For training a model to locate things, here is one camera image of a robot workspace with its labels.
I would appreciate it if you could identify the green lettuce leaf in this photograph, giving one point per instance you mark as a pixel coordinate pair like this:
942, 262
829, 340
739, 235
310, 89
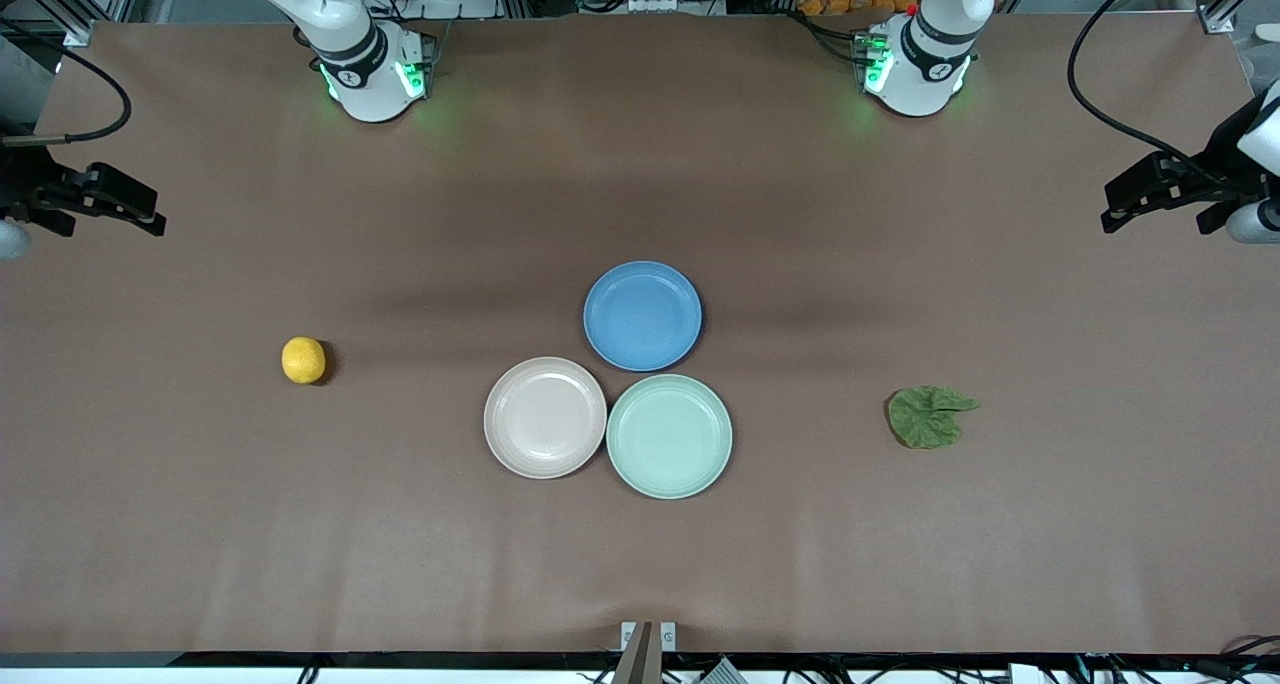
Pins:
925, 419

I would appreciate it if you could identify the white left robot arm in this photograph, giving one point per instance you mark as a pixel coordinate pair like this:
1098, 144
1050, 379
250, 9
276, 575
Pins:
915, 64

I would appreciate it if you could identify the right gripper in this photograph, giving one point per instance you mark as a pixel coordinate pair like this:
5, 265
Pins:
22, 186

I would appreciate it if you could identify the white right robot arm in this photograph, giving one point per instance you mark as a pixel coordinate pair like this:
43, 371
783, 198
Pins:
360, 64

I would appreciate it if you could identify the camera mount bracket with post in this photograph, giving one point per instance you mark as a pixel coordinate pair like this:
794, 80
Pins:
640, 654

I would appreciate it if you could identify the aluminium frame profile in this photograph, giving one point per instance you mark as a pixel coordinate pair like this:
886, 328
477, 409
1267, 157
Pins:
1218, 19
78, 34

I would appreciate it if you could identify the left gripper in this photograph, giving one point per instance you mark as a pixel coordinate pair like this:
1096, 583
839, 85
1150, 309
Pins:
1222, 153

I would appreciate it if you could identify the blue plate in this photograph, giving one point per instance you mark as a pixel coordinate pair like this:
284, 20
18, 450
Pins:
642, 316

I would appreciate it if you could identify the mint green plate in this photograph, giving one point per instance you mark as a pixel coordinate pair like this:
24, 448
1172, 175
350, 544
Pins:
669, 436

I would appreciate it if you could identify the yellow lemon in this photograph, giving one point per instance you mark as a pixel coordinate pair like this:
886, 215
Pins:
303, 360

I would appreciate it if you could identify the pink beige plate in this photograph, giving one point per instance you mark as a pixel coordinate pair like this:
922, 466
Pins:
545, 417

